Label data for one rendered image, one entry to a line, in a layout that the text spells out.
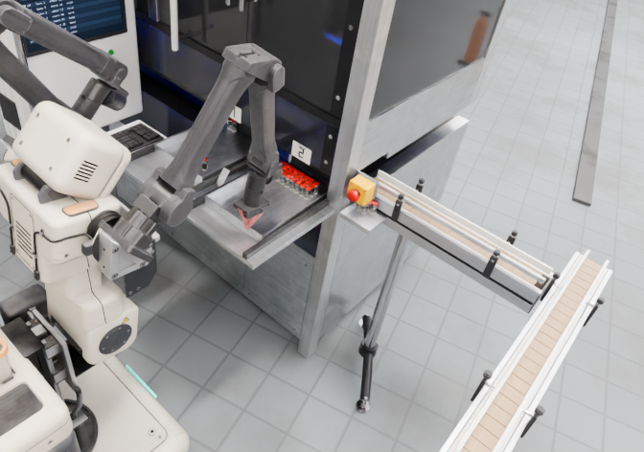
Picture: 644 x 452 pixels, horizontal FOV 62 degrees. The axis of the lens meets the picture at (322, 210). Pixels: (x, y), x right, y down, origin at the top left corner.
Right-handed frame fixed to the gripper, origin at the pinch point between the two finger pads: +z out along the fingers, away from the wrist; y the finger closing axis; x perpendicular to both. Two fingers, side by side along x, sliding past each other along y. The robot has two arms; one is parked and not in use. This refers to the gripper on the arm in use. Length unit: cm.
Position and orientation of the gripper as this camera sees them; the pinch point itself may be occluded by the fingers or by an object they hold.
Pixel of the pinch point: (246, 226)
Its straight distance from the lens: 170.2
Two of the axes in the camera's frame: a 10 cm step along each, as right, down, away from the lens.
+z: -2.3, 8.3, 5.1
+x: -7.8, -4.7, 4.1
